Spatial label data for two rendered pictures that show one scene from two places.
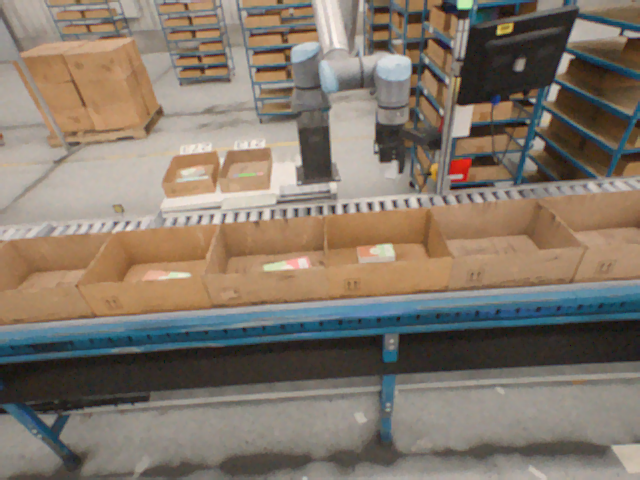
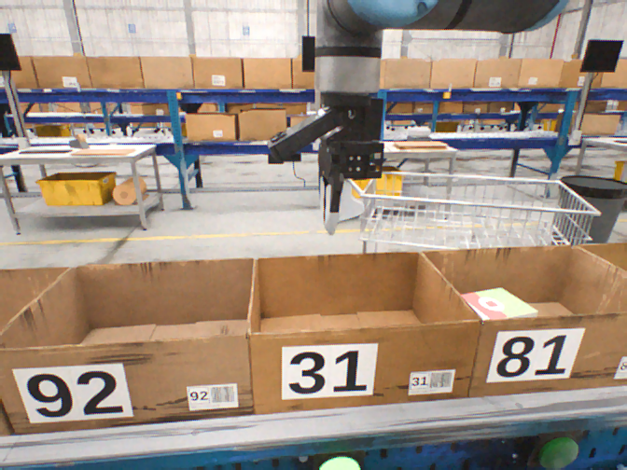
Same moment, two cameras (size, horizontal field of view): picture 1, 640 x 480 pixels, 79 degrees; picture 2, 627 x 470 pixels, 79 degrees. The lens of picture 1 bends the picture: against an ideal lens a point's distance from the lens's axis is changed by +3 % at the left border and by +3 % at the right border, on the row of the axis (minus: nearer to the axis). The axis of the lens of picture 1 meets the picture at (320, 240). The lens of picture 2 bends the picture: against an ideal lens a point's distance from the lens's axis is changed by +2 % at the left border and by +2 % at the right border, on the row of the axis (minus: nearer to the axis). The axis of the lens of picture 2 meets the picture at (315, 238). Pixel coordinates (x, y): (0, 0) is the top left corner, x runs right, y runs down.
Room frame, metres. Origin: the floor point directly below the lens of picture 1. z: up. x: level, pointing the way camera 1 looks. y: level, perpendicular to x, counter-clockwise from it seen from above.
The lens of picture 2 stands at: (1.67, -0.37, 1.42)
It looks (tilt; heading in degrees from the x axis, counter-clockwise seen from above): 22 degrees down; 172
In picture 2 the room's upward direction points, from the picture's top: straight up
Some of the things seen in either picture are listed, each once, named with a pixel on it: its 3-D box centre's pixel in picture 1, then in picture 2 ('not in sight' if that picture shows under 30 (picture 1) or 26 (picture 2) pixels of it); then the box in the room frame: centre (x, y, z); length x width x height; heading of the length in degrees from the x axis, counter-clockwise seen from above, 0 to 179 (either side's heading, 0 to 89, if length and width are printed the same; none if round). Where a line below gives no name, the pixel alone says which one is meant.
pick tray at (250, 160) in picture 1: (247, 169); not in sight; (2.14, 0.40, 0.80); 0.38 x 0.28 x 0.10; 179
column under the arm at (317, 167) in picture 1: (314, 148); not in sight; (2.09, -0.02, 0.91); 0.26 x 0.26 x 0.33; 2
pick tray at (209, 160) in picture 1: (193, 173); not in sight; (2.15, 0.73, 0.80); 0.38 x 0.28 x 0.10; 3
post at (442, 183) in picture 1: (447, 126); not in sight; (1.74, -0.66, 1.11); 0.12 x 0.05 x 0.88; 88
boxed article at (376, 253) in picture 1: (375, 254); not in sight; (1.10, -0.20, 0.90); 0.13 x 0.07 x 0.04; 89
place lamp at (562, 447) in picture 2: not in sight; (559, 454); (1.26, 0.12, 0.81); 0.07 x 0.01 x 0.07; 88
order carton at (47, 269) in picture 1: (51, 278); not in sight; (1.07, 0.96, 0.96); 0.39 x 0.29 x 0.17; 88
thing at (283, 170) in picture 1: (252, 176); not in sight; (2.17, 0.38, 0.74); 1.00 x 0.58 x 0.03; 92
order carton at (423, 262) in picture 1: (381, 253); (349, 320); (1.03, -0.21, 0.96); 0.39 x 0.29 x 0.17; 88
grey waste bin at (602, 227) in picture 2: not in sight; (584, 216); (-1.19, 2.46, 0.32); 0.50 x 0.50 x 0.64
